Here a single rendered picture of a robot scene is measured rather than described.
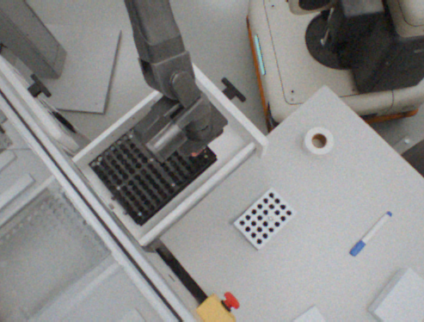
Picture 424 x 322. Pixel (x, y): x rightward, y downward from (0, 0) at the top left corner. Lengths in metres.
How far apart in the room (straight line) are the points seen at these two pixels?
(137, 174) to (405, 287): 0.63
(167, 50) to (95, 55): 1.50
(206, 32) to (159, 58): 1.48
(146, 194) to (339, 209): 0.46
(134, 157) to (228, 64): 1.16
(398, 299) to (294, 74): 0.97
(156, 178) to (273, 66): 0.89
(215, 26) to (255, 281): 1.42
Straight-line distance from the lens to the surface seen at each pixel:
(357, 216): 1.00
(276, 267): 0.95
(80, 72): 2.03
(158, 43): 0.57
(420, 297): 0.98
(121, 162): 0.87
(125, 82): 1.98
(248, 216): 0.95
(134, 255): 0.74
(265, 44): 1.68
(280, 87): 1.59
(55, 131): 0.92
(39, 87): 1.00
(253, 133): 0.83
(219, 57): 1.97
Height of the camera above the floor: 1.71
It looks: 75 degrees down
